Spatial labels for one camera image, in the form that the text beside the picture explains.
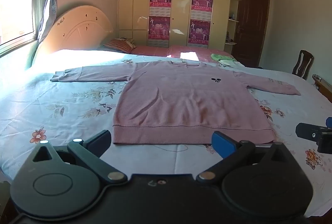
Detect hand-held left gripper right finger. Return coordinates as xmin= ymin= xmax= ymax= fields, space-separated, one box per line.
xmin=196 ymin=131 xmax=296 ymax=184

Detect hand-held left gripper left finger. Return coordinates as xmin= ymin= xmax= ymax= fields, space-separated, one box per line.
xmin=32 ymin=130 xmax=128 ymax=184

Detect pink knit sweater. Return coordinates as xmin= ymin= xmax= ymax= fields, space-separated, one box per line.
xmin=50 ymin=61 xmax=301 ymax=146

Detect floral bed sheet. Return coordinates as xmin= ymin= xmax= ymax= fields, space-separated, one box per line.
xmin=0 ymin=49 xmax=332 ymax=217

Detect dark wooden chair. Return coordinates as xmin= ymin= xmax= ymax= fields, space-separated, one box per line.
xmin=292 ymin=50 xmax=314 ymax=81

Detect pale green cloth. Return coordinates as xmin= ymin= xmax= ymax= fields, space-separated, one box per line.
xmin=218 ymin=59 xmax=245 ymax=68

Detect striped pillow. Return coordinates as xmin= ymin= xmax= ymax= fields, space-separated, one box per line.
xmin=103 ymin=38 xmax=137 ymax=54

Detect pink bed sheet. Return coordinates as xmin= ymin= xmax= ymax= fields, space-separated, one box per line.
xmin=131 ymin=44 xmax=232 ymax=62

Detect cream wooden headboard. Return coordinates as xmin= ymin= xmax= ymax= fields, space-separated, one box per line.
xmin=34 ymin=5 xmax=114 ymax=64

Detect dark wooden door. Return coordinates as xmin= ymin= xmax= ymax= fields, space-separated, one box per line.
xmin=232 ymin=0 xmax=271 ymax=68

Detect corner wall shelves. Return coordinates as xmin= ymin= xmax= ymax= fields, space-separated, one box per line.
xmin=224 ymin=0 xmax=242 ymax=46

